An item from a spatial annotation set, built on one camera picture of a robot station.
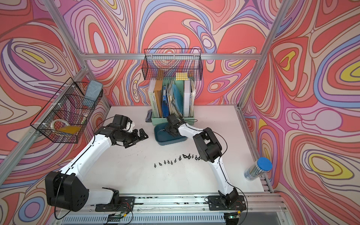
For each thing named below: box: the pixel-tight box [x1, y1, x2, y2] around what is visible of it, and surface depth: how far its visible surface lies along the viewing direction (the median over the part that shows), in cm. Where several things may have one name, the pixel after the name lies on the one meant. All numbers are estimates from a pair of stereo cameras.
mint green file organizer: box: [148, 79, 195, 127], surface depth 98 cm
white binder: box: [183, 79, 191, 118], surface depth 98 cm
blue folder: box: [161, 99, 170, 119], surface depth 103 cm
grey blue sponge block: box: [84, 80, 104, 102], surface depth 83 cm
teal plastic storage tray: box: [154, 122, 188, 146], surface depth 98 cm
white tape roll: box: [50, 119, 70, 130], surface depth 68 cm
